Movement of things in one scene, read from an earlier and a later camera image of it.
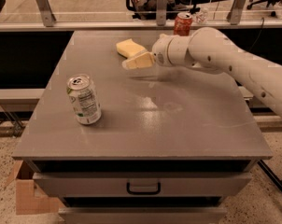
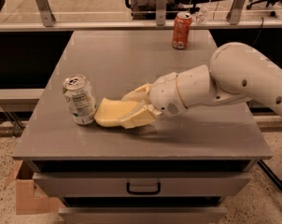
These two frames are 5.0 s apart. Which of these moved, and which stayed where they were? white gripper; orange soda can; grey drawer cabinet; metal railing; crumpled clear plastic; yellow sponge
Moved: yellow sponge; white gripper
Stayed: crumpled clear plastic; metal railing; orange soda can; grey drawer cabinet
